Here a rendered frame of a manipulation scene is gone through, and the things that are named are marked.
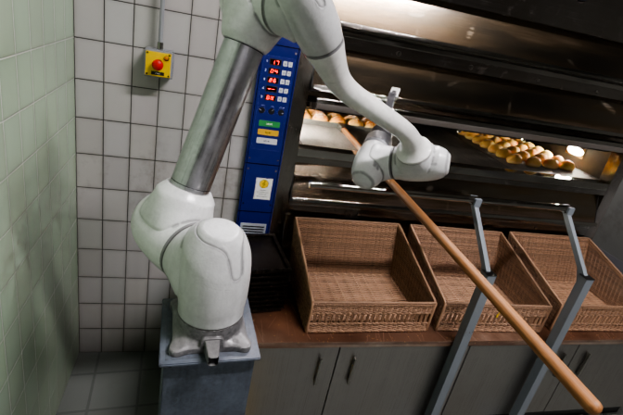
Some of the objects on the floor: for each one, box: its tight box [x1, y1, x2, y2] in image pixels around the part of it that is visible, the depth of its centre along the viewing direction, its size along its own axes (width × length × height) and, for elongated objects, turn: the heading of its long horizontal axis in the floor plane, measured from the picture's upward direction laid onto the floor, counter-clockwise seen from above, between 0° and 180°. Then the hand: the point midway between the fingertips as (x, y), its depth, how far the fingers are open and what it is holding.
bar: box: [309, 180, 595, 415], centre depth 182 cm, size 31×127×118 cm, turn 77°
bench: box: [245, 261, 623, 415], centre depth 216 cm, size 56×242×58 cm, turn 77°
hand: (392, 106), depth 154 cm, fingers open, 13 cm apart
